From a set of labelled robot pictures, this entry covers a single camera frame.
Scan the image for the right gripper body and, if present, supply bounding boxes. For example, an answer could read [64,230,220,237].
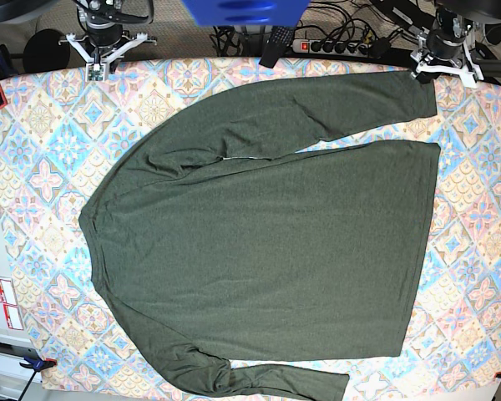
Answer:
[85,23,123,57]

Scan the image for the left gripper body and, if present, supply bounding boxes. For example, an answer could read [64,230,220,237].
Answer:
[426,31,463,67]

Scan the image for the dark green long-sleeve shirt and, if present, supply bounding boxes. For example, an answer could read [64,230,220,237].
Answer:
[79,71,440,400]

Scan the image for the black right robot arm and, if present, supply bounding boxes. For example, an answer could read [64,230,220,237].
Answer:
[68,1,154,63]

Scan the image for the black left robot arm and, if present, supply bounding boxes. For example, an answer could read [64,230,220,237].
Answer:
[411,1,501,89]

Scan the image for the black round stand base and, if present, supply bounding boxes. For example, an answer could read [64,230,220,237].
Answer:
[23,28,70,74]

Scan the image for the white power strip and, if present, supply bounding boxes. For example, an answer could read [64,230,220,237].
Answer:
[291,39,369,57]

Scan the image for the blue plastic box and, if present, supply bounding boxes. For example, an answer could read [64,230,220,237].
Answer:
[183,0,310,27]

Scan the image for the patterned tile tablecloth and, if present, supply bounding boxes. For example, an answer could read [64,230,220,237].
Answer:
[0,58,501,400]

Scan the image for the black remote control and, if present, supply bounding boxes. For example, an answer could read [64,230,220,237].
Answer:
[259,26,295,69]

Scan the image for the red white labels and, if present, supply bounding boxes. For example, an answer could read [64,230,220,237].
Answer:
[0,277,23,331]

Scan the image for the blue clamp bottom left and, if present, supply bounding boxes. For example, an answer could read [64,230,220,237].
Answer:
[18,357,58,401]

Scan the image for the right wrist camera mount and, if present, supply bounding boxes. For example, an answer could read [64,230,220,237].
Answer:
[58,31,157,82]

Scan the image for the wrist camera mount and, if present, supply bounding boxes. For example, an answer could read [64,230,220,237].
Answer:
[410,36,484,89]
[58,31,157,82]

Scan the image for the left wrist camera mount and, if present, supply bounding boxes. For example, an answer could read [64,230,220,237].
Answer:
[410,36,484,89]

